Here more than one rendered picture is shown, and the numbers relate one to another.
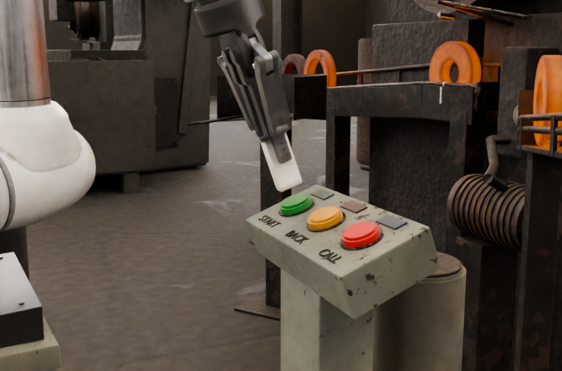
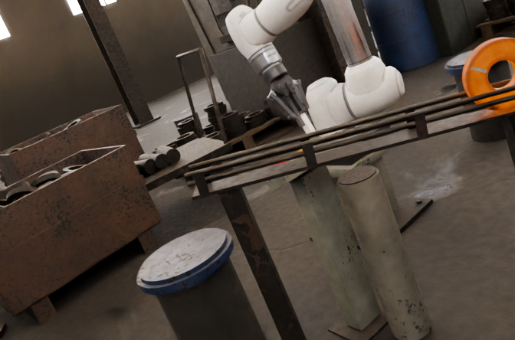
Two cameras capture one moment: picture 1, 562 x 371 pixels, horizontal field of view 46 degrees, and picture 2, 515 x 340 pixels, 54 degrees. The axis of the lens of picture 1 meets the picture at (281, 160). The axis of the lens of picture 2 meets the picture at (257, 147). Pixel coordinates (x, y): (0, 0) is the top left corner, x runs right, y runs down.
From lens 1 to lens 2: 1.55 m
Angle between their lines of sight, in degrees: 83
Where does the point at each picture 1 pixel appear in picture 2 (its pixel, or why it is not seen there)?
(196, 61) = not seen: outside the picture
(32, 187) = (356, 102)
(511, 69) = not seen: outside the picture
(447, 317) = (348, 202)
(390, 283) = (275, 183)
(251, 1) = (267, 75)
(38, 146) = (355, 84)
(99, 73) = not seen: outside the picture
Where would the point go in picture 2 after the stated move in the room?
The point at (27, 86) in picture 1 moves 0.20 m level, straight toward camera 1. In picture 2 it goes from (350, 58) to (311, 77)
